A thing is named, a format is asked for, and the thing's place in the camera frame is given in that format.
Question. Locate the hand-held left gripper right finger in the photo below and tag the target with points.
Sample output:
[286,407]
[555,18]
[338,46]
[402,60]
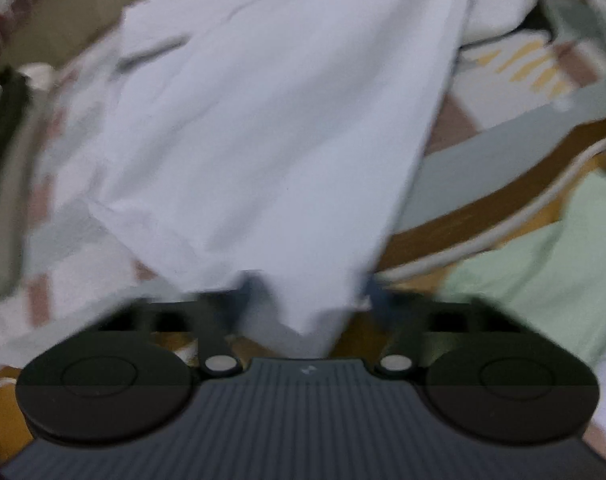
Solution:
[380,297]

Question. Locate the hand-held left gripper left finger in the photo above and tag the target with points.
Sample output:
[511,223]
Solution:
[248,295]

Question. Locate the white t-shirt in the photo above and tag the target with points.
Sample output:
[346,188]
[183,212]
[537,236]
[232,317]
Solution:
[263,135]

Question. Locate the stack of folded clothes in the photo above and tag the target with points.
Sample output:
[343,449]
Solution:
[18,210]

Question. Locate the white and green fleece garment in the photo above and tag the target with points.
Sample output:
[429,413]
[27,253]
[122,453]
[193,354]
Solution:
[533,280]

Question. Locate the checked rug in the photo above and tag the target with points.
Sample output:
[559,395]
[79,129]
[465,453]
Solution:
[483,170]

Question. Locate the folded dark garment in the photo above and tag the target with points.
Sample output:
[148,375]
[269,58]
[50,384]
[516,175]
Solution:
[5,125]

